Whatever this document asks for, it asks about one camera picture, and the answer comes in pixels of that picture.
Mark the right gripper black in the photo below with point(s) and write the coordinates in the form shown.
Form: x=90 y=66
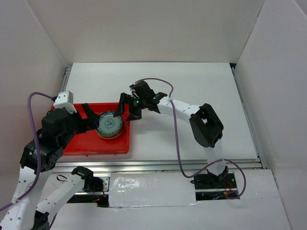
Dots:
x=124 y=98

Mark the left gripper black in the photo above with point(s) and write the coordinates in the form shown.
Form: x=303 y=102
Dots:
x=94 y=118

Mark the blue patterned plate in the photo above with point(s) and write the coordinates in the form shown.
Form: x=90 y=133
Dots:
x=109 y=124

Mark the black plate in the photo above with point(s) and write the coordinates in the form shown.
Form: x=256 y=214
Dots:
x=109 y=136

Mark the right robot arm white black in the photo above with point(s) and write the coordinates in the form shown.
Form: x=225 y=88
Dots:
x=205 y=124

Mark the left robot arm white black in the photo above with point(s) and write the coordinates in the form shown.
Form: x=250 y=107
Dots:
x=26 y=211

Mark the red plastic bin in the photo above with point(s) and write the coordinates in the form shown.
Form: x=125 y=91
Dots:
x=90 y=143

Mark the white foam cover board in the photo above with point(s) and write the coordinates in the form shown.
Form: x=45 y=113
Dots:
x=164 y=189

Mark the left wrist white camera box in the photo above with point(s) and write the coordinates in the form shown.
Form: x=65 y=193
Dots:
x=64 y=100

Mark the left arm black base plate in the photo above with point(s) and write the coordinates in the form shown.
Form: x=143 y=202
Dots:
x=96 y=184

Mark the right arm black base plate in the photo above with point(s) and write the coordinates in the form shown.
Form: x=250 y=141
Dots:
x=203 y=181

